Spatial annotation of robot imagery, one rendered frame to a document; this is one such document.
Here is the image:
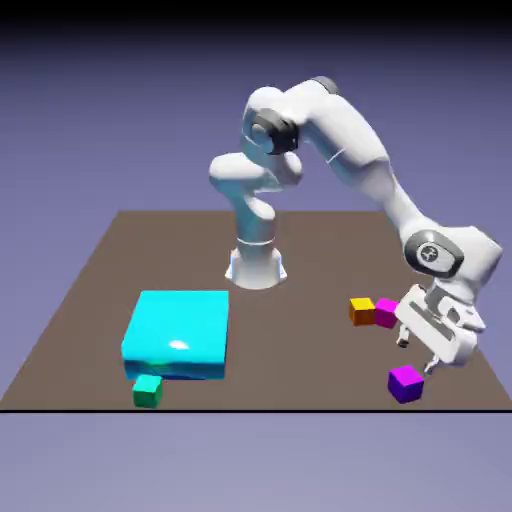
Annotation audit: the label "large cyan box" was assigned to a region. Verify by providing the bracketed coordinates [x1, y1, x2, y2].
[120, 290, 230, 381]

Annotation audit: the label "small purple cube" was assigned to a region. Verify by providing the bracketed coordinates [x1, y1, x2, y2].
[386, 364, 425, 405]

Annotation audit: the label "small orange cube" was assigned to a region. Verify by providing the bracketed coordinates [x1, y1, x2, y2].
[348, 297, 376, 328]

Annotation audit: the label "small magenta cube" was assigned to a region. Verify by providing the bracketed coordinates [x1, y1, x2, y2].
[374, 297, 400, 330]

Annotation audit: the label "small green cube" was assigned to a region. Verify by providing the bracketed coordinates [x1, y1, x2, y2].
[132, 374, 164, 410]

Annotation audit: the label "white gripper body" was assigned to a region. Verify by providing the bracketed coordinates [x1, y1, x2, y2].
[393, 284, 479, 367]

